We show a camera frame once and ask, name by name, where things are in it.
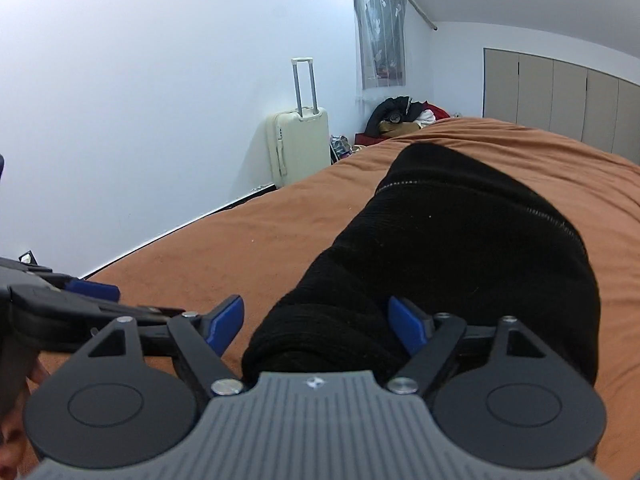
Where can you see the person's left hand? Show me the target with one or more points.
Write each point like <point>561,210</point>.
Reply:
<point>17,430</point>

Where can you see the brown bed cover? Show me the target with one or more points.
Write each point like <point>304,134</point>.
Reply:
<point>240,240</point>

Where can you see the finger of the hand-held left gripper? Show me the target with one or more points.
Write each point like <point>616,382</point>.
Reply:
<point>95,290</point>
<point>75,310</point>

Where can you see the pile of dark clothes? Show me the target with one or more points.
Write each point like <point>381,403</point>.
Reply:
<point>400,112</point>

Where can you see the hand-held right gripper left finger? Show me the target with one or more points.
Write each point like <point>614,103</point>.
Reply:
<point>225,317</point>

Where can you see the window with sheer curtain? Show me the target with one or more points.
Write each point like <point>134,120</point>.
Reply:
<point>380,35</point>

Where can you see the patterned bag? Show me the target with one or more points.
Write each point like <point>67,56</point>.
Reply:
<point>342,147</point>

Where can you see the cream suitcase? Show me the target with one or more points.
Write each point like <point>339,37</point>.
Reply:
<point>297,147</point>

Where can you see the black pants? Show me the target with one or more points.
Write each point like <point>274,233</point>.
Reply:
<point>450,240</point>

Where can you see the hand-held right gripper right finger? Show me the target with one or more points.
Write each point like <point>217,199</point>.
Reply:
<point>405,322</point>

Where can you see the grey wardrobe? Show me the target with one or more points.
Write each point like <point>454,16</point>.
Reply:
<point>565,100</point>

